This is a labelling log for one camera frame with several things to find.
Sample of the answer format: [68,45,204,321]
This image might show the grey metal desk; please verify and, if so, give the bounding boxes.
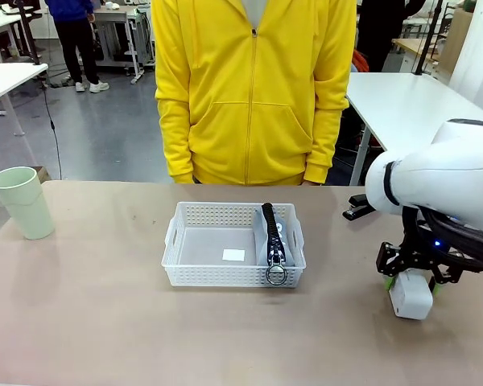
[91,2,157,84]

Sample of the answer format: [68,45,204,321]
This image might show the black stand pole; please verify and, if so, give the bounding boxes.
[413,0,444,76]

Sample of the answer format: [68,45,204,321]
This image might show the person in blue top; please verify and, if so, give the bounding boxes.
[43,0,110,94]

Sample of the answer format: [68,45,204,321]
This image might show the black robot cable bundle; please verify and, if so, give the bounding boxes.
[402,204,483,271]

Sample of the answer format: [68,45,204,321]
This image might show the thin black hanging cable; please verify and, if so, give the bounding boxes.
[42,79,64,181]

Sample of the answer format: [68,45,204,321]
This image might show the white perforated plastic basket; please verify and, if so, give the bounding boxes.
[160,201,308,289]

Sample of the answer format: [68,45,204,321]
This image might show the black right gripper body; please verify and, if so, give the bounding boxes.
[399,207,464,271]

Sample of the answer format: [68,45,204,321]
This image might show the black stapler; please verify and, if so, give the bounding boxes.
[342,193,378,222]

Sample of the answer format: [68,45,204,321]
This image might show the small white box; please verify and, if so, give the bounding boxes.
[387,271,434,322]

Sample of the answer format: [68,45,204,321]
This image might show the white desk with dark chair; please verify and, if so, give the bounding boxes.
[0,11,41,65]

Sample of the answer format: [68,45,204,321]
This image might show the orange garment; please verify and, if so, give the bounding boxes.
[351,49,372,74]

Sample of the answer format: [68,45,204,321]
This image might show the pale green cup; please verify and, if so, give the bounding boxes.
[0,166,56,241]

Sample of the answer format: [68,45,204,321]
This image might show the person in black clothes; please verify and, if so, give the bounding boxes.
[356,0,427,74]

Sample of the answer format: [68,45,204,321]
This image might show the white table with grey leg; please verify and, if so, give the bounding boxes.
[0,62,50,137]

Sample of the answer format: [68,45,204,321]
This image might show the light wooden table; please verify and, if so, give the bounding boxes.
[391,37,448,65]

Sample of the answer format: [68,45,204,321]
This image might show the person in yellow hoodie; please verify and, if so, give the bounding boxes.
[154,0,358,187]

